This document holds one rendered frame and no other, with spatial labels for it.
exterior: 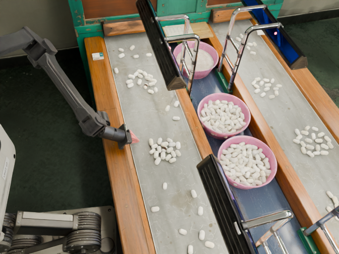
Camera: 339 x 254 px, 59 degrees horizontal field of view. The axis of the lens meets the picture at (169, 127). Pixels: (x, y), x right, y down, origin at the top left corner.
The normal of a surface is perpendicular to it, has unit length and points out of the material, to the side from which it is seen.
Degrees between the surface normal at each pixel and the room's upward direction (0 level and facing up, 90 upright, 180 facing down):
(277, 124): 0
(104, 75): 0
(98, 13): 90
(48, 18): 90
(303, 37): 0
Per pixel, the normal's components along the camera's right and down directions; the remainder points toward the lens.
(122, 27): 0.27, 0.50
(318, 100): 0.06, -0.59
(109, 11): 0.27, 0.78
